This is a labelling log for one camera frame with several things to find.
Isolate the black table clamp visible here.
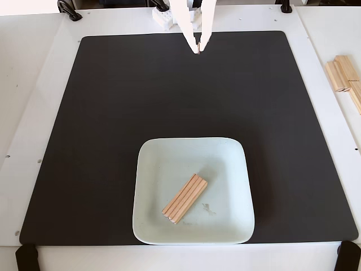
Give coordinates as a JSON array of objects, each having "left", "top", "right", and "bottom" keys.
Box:
[
  {"left": 15, "top": 244, "right": 40, "bottom": 271},
  {"left": 151, "top": 0, "right": 170, "bottom": 12},
  {"left": 57, "top": 0, "right": 83, "bottom": 22},
  {"left": 334, "top": 241, "right": 361, "bottom": 271},
  {"left": 278, "top": 0, "right": 293, "bottom": 14}
]

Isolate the pale wooden block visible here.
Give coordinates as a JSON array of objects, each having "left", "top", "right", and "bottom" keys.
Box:
[
  {"left": 334, "top": 54, "right": 361, "bottom": 82},
  {"left": 325, "top": 60, "right": 352, "bottom": 93},
  {"left": 348, "top": 81, "right": 361, "bottom": 115}
]

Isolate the black rubber mat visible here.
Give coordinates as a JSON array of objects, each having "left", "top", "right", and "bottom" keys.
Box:
[{"left": 19, "top": 30, "right": 359, "bottom": 246}]

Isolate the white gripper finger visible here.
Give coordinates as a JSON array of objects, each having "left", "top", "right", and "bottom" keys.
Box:
[
  {"left": 170, "top": 0, "right": 199, "bottom": 55},
  {"left": 199, "top": 0, "right": 217, "bottom": 55}
]

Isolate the white square plate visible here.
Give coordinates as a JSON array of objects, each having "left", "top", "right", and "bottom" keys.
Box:
[{"left": 131, "top": 137, "right": 256, "bottom": 245}]

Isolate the grooved wooden block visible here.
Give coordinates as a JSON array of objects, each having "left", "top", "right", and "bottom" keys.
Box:
[{"left": 161, "top": 173, "right": 209, "bottom": 225}]

